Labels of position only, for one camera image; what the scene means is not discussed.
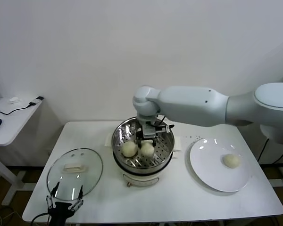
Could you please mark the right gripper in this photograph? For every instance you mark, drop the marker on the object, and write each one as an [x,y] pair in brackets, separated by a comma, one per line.
[148,129]

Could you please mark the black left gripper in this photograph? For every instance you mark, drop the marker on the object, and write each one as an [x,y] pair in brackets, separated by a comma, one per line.
[60,212]

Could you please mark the white steamed baozi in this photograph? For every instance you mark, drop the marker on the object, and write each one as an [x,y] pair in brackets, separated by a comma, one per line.
[231,161]
[147,149]
[129,149]

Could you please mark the glass pot lid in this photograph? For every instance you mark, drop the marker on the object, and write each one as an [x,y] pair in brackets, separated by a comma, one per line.
[85,157]

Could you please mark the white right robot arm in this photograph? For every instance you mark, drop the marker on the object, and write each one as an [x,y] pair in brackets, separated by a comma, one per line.
[191,106]

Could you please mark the stainless steel steamer pot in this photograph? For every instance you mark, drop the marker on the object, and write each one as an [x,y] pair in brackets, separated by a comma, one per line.
[167,143]

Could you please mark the scattered dark crumbs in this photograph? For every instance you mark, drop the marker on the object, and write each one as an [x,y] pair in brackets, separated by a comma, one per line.
[199,136]

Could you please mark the white round plate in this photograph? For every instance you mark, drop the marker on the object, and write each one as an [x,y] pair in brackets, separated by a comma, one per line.
[202,150]

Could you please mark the white side desk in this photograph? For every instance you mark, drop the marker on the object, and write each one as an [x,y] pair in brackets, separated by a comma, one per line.
[14,124]

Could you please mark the crumpled white tissue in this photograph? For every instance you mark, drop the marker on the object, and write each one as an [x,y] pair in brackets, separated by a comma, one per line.
[14,100]

